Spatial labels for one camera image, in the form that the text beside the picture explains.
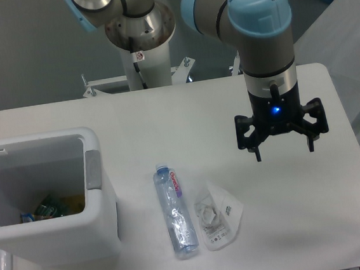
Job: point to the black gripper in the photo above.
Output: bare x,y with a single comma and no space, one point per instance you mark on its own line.
280,113

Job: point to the clear plastic water bottle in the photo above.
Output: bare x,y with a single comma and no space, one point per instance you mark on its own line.
176,214

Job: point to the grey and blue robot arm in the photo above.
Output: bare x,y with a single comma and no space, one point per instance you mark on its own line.
259,30

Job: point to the trash inside can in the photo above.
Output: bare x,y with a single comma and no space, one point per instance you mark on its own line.
53,207

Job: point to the white trash can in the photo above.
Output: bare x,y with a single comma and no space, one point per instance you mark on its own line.
63,163

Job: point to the clear plastic wrapper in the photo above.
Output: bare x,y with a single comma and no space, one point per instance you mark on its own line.
219,214

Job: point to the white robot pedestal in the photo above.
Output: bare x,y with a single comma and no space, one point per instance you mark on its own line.
143,45

